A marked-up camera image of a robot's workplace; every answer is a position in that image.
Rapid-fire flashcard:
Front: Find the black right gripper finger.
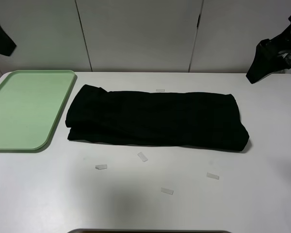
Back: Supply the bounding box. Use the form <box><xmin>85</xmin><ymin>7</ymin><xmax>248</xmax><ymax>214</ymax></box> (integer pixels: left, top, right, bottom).
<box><xmin>246</xmin><ymin>31</ymin><xmax>291</xmax><ymax>84</ymax></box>

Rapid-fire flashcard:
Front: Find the light green plastic tray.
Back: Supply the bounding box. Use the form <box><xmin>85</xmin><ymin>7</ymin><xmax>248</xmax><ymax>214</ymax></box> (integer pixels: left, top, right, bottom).
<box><xmin>0</xmin><ymin>70</ymin><xmax>76</xmax><ymax>151</ymax></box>

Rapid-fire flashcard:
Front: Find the clear tape piece front right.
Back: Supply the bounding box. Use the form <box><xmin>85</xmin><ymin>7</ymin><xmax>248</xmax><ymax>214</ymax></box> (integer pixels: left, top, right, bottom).
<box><xmin>207</xmin><ymin>173</ymin><xmax>220</xmax><ymax>180</ymax></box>

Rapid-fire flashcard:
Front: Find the clear tape piece diagonal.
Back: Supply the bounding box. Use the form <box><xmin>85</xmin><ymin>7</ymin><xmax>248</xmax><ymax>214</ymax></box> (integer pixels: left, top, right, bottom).
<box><xmin>137</xmin><ymin>152</ymin><xmax>148</xmax><ymax>162</ymax></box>

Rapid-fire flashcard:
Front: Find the black short sleeve shirt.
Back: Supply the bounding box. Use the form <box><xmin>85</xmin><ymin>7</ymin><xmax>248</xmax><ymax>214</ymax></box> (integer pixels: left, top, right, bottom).
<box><xmin>65</xmin><ymin>85</ymin><xmax>249</xmax><ymax>152</ymax></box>

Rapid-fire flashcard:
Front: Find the clear tape piece front left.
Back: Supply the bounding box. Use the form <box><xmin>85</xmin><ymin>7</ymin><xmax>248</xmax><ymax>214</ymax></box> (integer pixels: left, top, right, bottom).
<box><xmin>95</xmin><ymin>165</ymin><xmax>107</xmax><ymax>170</ymax></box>

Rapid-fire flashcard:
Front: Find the clear tape piece front centre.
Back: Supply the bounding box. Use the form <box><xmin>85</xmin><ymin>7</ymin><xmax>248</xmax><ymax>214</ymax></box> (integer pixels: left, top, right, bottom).
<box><xmin>161</xmin><ymin>187</ymin><xmax>174</xmax><ymax>195</ymax></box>

